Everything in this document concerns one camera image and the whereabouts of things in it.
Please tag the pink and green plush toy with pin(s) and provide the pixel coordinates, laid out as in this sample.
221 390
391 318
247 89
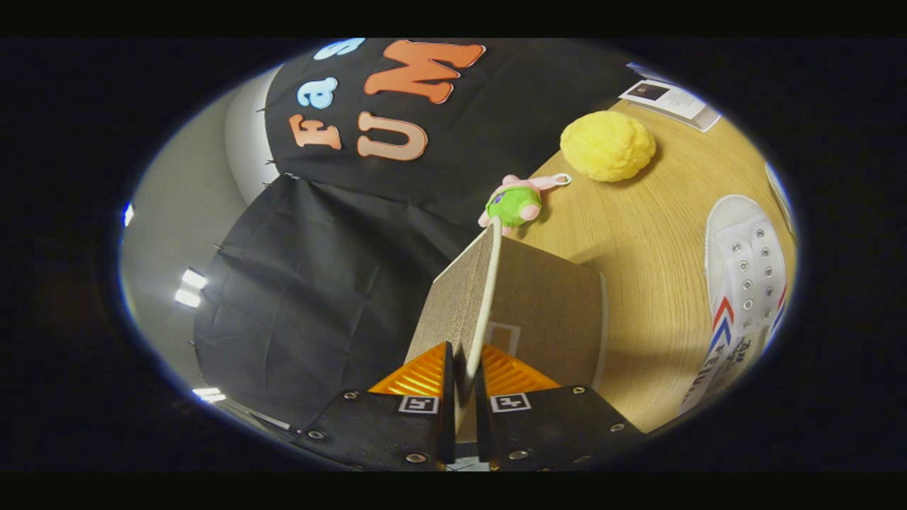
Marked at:
514 205

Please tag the ceiling light panel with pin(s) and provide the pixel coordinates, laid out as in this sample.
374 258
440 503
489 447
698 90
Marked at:
209 394
128 214
191 287

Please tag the black backdrop cloth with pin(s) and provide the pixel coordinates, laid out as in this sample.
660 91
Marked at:
319 283

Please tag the yellow round plush cushion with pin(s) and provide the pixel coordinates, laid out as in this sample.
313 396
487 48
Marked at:
607 145

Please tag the white cover book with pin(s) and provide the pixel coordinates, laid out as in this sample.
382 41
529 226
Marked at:
673 103

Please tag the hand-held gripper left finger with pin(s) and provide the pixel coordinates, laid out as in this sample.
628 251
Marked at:
382 432

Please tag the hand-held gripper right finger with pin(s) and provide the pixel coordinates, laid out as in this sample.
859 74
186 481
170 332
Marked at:
545 432

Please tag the beige fabric storage box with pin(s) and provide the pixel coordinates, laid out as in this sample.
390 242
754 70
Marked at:
545 304

